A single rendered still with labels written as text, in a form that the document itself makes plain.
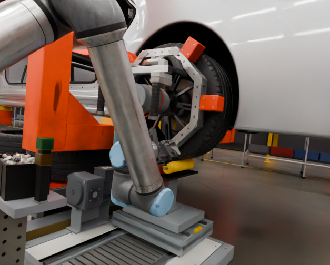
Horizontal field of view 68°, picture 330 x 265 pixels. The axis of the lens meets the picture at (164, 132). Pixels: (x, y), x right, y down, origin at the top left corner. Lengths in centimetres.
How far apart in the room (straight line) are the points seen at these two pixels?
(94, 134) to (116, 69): 105
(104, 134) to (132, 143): 101
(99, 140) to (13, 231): 74
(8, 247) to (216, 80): 110
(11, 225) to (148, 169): 61
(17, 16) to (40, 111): 82
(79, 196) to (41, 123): 42
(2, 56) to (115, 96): 23
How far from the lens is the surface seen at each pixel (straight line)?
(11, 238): 113
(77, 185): 139
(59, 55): 145
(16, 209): 87
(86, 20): 56
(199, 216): 153
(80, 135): 153
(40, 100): 139
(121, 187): 83
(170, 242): 135
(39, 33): 63
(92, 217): 168
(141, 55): 140
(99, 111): 124
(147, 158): 66
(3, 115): 339
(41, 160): 85
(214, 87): 122
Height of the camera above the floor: 75
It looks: 3 degrees down
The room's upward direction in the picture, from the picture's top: 6 degrees clockwise
